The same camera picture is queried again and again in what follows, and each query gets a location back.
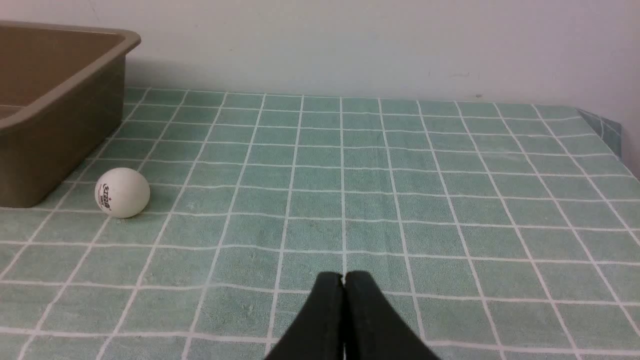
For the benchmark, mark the olive plastic storage bin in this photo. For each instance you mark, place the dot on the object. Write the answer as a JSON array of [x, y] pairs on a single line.
[[62, 92]]

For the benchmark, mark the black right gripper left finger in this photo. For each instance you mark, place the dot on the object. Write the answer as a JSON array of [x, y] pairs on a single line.
[[316, 332]]

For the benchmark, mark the white ping-pong ball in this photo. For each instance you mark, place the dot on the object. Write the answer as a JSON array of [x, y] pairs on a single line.
[[122, 192]]

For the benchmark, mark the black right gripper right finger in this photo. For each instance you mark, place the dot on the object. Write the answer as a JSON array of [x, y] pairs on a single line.
[[373, 329]]

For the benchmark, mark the green checkered tablecloth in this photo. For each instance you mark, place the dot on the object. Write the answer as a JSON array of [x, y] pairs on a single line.
[[497, 231]]

